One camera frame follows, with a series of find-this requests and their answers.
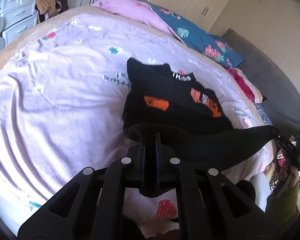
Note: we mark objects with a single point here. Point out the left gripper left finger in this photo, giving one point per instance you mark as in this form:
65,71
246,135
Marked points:
90,205

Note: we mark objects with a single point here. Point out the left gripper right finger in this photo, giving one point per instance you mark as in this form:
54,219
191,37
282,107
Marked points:
209,205

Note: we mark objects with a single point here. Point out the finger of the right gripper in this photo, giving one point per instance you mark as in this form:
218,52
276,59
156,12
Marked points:
291,152

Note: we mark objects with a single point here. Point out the black IKISS sweater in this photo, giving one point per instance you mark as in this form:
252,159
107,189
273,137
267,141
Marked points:
188,118

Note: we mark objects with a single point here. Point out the colourful clothes pile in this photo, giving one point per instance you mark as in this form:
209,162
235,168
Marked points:
264,183

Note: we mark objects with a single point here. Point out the tan clothes pile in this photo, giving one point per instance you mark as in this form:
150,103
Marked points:
46,6

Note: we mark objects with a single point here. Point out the right hand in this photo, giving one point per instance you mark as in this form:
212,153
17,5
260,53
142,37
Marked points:
290,170

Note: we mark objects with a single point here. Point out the grey padded headboard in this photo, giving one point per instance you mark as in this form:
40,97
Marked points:
282,104

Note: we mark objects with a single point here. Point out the blue patterned pillow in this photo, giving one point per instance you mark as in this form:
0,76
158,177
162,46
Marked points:
263,114

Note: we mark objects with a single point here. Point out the red patterned pillow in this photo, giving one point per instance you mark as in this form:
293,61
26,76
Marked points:
250,91

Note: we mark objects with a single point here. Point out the pink strawberry print blanket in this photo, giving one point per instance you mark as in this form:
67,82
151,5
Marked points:
61,103

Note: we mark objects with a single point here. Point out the blue floral quilt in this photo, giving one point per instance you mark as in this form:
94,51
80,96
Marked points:
194,37

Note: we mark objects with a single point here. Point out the beige bed sheet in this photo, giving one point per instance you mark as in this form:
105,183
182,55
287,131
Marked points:
44,28

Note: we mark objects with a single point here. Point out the pink quilt underside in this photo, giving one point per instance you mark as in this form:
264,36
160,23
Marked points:
135,10

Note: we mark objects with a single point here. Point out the white drawer cabinet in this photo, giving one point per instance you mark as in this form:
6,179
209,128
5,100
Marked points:
19,16

